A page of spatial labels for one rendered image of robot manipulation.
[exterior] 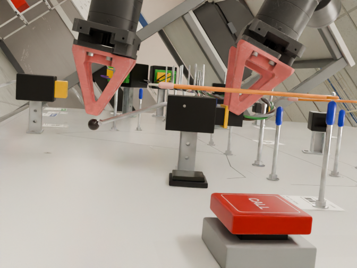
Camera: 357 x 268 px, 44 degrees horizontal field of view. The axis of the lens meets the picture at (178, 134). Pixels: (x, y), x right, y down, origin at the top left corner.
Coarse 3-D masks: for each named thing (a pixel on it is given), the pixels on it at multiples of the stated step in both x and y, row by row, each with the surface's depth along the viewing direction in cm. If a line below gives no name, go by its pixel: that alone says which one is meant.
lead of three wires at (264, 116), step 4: (264, 100) 60; (268, 100) 58; (268, 104) 58; (272, 104) 57; (272, 108) 56; (268, 112) 54; (272, 112) 55; (244, 116) 52; (248, 116) 52; (252, 116) 53; (256, 116) 53; (260, 116) 53; (264, 116) 53; (268, 116) 54; (244, 120) 53; (248, 120) 53; (252, 120) 53
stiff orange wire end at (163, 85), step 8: (168, 88) 38; (176, 88) 38; (184, 88) 38; (192, 88) 38; (200, 88) 38; (208, 88) 38; (216, 88) 38; (224, 88) 38; (232, 88) 38; (288, 96) 39; (296, 96) 39; (304, 96) 39; (312, 96) 40; (320, 96) 40; (328, 96) 40; (336, 96) 40
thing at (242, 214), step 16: (224, 208) 27; (240, 208) 26; (256, 208) 27; (272, 208) 27; (288, 208) 27; (224, 224) 27; (240, 224) 25; (256, 224) 25; (272, 224) 26; (288, 224) 26; (304, 224) 26
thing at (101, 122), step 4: (156, 104) 52; (160, 104) 52; (164, 104) 52; (144, 108) 52; (148, 108) 52; (152, 108) 52; (132, 112) 52; (136, 112) 52; (140, 112) 52; (116, 116) 52; (120, 116) 52; (124, 116) 52; (128, 116) 52; (100, 120) 52; (104, 120) 52; (108, 120) 52; (112, 120) 52; (100, 124) 52
